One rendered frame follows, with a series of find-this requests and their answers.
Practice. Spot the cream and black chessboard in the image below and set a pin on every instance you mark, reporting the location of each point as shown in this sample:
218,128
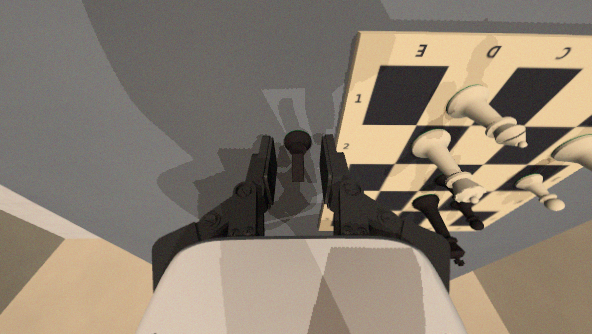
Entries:
399,86

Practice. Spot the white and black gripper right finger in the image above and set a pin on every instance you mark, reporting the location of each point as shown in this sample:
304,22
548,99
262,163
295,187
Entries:
353,211

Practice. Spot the white chess bishop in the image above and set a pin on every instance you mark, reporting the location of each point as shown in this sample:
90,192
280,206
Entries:
471,102

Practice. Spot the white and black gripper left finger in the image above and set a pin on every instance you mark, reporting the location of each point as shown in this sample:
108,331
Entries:
243,212

